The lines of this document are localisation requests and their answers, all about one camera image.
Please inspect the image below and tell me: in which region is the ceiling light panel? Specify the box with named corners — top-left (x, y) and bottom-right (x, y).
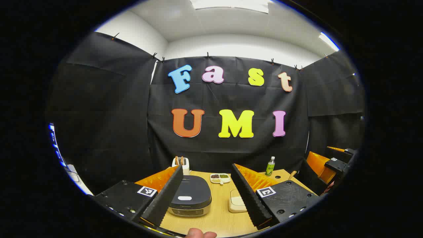
top-left (318, 32), bottom-right (340, 52)
top-left (190, 0), bottom-right (270, 14)

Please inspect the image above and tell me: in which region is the white panel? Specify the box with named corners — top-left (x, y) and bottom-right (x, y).
top-left (64, 164), bottom-right (94, 195)

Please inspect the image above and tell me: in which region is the cream rice box clear lid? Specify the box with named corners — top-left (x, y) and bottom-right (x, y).
top-left (228, 189), bottom-right (248, 213)

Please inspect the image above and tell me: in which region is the blue lit screen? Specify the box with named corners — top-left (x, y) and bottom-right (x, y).
top-left (48, 123), bottom-right (66, 167)

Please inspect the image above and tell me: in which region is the dark grey rice cooker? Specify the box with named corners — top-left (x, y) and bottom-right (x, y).
top-left (168, 175), bottom-right (212, 217)

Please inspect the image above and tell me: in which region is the green label drink bottle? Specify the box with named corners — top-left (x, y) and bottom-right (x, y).
top-left (265, 156), bottom-right (276, 177)

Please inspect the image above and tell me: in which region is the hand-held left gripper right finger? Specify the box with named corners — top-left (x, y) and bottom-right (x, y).
top-left (231, 163), bottom-right (320, 230)

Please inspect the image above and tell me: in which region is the black backdrop cloth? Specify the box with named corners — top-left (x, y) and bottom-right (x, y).
top-left (46, 31), bottom-right (365, 195)

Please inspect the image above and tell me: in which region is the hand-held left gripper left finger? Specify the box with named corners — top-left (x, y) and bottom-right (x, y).
top-left (94, 165), bottom-right (184, 228)

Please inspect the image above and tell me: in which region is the white divided bean dish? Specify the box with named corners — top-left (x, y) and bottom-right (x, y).
top-left (210, 173), bottom-right (231, 184)

